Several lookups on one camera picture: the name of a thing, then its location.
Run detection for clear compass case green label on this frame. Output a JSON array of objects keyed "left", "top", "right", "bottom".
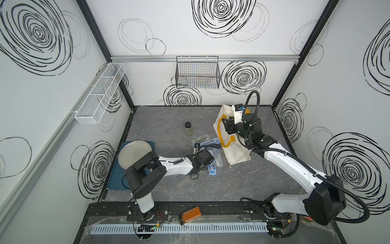
[{"left": 191, "top": 134, "right": 211, "bottom": 146}]

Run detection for black wire basket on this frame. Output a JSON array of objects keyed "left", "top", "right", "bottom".
[{"left": 175, "top": 56, "right": 221, "bottom": 89}]

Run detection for large blue mifly compass case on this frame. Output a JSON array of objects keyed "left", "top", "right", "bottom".
[{"left": 200, "top": 137, "right": 221, "bottom": 148}]

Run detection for blue compass set case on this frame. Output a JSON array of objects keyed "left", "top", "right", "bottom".
[{"left": 207, "top": 163, "right": 217, "bottom": 176}]

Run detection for teal tray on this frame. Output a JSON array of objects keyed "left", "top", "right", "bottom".
[{"left": 108, "top": 140, "right": 155, "bottom": 190}]

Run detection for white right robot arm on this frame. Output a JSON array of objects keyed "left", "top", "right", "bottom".
[{"left": 220, "top": 113, "right": 346, "bottom": 225}]

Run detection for clear blue compass case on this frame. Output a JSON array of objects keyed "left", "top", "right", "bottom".
[{"left": 212, "top": 148, "right": 223, "bottom": 167}]

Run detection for red round tin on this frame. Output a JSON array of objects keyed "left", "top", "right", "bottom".
[{"left": 303, "top": 216, "right": 313, "bottom": 222}]

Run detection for cream canvas bag yellow handles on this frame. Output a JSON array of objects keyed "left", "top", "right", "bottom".
[{"left": 213, "top": 105, "right": 251, "bottom": 166}]

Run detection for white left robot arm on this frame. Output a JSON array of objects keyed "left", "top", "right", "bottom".
[{"left": 125, "top": 149, "right": 214, "bottom": 215}]

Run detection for white mesh wall shelf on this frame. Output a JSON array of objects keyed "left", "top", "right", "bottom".
[{"left": 75, "top": 63, "right": 126, "bottom": 125}]

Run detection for herb spice jar black lid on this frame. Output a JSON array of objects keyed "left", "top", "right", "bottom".
[{"left": 184, "top": 122, "right": 193, "bottom": 136}]

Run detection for black corrugated cable hose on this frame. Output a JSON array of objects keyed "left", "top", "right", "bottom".
[{"left": 243, "top": 90, "right": 370, "bottom": 224}]

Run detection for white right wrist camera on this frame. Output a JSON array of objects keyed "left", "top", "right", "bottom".
[{"left": 232, "top": 104, "right": 245, "bottom": 124}]

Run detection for white slotted cable duct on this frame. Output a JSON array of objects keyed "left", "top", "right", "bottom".
[{"left": 90, "top": 222, "right": 269, "bottom": 234}]

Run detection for round metal plate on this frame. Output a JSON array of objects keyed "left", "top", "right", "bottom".
[{"left": 118, "top": 140, "right": 152, "bottom": 170}]

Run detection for orange box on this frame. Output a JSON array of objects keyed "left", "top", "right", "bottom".
[{"left": 181, "top": 206, "right": 202, "bottom": 224}]

